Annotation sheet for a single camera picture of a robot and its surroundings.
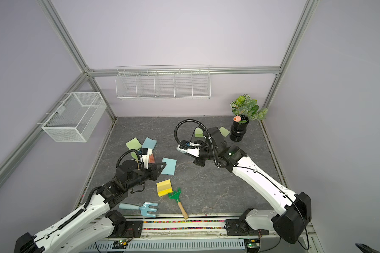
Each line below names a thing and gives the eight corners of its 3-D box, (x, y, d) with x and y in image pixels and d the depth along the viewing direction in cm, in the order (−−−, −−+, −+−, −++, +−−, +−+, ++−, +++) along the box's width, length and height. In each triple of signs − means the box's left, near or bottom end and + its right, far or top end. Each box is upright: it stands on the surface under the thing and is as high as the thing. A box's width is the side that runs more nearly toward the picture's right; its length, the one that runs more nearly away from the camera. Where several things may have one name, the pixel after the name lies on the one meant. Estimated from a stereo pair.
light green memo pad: (131, 153, 103) (130, 151, 100) (126, 146, 107) (124, 143, 104) (143, 146, 106) (141, 143, 104) (137, 140, 110) (135, 137, 107)
